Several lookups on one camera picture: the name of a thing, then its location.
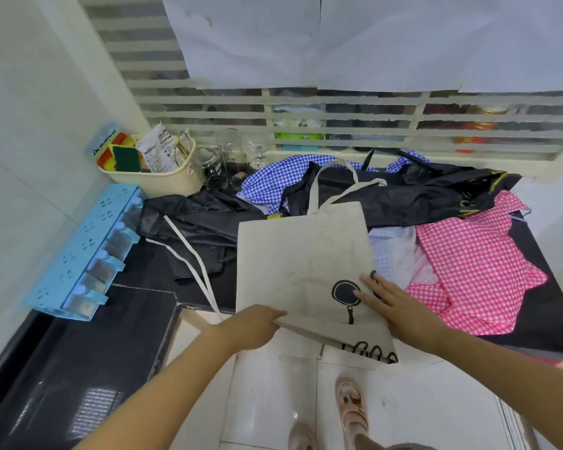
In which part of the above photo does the person's pink sandal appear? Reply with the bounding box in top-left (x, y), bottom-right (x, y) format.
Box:
top-left (335, 377), bottom-right (370, 437)

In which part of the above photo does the blue plastic spice rack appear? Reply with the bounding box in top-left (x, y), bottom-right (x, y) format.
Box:
top-left (24, 183), bottom-right (145, 322)

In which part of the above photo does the black apron with white straps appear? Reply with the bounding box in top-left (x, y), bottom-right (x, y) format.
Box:
top-left (138, 189), bottom-right (268, 319)

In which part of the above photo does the wire whisk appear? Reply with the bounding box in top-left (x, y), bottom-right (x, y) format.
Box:
top-left (174, 130), bottom-right (193, 167)

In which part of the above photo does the pale blue checked cloth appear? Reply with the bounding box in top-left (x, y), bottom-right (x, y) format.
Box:
top-left (368, 226), bottom-right (425, 291)

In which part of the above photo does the black bag with gold print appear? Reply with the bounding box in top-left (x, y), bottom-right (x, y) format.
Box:
top-left (280, 150), bottom-right (522, 230)

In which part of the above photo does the tall clear glass jar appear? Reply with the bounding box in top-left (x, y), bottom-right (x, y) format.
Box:
top-left (216, 128), bottom-right (245, 176)

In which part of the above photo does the white paper sheet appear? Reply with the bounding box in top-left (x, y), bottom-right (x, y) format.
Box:
top-left (317, 0), bottom-right (486, 93)
top-left (161, 0), bottom-right (322, 90)
top-left (457, 0), bottom-right (563, 94)

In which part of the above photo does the person's left hand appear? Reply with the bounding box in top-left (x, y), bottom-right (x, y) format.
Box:
top-left (217, 304), bottom-right (288, 357)

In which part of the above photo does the short clear glass jar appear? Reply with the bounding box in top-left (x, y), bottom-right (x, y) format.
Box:
top-left (192, 146), bottom-right (231, 192)

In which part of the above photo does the pink gingham cloth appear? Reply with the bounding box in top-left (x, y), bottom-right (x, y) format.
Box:
top-left (406, 189), bottom-right (549, 337)

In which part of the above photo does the blue gingham cloth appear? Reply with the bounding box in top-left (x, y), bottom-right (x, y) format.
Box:
top-left (237, 151), bottom-right (430, 216)

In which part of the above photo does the striped colourful sponge pack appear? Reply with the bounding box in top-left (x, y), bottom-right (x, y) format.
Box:
top-left (92, 127), bottom-right (137, 170)

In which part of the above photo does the cream plastic basket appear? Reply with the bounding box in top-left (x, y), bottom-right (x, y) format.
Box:
top-left (98, 135), bottom-right (205, 198)

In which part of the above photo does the person's right hand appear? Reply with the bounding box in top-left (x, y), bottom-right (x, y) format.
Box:
top-left (354, 272), bottom-right (447, 357)

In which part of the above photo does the green and yellow sponge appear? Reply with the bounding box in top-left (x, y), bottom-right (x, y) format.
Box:
top-left (109, 145), bottom-right (142, 173)

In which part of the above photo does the person's left forearm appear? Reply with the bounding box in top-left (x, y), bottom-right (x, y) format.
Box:
top-left (74, 323), bottom-right (237, 450)

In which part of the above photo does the white printed packet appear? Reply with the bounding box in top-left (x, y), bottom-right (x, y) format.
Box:
top-left (136, 123), bottom-right (178, 174)

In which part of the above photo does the beige canvas tote bag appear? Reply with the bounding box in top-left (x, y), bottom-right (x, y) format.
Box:
top-left (236, 159), bottom-right (399, 366)

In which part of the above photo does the person's right forearm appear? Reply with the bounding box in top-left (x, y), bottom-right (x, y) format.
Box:
top-left (429, 325), bottom-right (563, 450)

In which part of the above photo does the clear stemmed glass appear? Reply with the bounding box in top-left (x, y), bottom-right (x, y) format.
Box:
top-left (245, 136), bottom-right (270, 171)

